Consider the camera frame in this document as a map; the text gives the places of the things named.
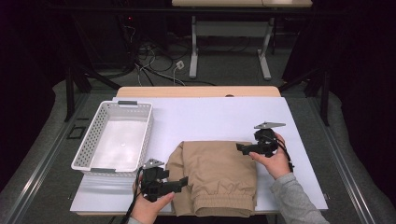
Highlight person's right hand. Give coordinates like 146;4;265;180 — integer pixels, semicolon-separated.
248;133;293;181

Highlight bundle of floor cables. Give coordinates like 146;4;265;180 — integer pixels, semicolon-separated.
118;15;218;88

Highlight person's left hand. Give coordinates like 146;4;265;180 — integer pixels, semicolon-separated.
130;175;176;224

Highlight tan pants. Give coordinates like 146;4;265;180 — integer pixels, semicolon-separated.
165;140;259;218

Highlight white desk with grey legs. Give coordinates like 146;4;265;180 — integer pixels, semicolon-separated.
171;0;313;81

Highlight white perforated plastic basket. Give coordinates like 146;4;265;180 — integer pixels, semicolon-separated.
70;100;154;174

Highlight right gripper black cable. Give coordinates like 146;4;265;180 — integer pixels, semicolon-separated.
274;136;295;174

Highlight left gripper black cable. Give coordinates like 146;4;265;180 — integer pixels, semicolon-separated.
120;167;145;224

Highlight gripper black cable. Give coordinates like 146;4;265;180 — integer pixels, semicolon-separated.
120;167;145;224
274;136;295;174

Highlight black metal stand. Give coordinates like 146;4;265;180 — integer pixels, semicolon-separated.
278;62;331;127
64;12;122;122

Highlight aluminium floor rail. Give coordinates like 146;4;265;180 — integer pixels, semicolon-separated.
0;92;92;224
306;96;377;224

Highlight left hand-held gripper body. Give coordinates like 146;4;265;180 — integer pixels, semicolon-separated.
136;158;176;203

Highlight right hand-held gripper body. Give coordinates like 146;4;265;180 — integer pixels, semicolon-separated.
247;121;287;158

